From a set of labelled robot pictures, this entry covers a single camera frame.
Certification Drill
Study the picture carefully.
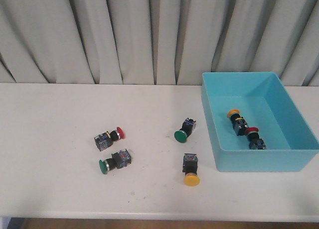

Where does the yellow push button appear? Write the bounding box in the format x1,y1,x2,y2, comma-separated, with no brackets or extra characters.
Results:
182,153,200,186
227,109,248,136

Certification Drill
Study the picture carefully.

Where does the red push button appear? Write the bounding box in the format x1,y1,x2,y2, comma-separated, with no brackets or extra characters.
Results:
244,127,267,150
94,126,125,151

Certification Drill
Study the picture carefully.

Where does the light blue plastic box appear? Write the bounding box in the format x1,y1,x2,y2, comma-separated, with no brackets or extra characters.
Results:
201,72,319,172

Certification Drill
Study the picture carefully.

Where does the green push button right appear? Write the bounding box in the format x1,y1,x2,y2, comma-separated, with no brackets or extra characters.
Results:
174,118,196,143

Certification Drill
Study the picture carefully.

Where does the green push button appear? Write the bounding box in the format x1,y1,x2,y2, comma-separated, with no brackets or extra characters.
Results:
99,149,132,174
174,118,196,143

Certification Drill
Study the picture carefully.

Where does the green push button left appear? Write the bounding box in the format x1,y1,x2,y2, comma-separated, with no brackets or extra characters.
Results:
99,149,132,174

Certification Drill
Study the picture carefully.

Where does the red push button lying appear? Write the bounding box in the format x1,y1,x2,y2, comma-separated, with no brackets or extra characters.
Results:
94,126,125,151

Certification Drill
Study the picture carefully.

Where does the grey pleated curtain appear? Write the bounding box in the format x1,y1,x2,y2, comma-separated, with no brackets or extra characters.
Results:
0,0,319,86

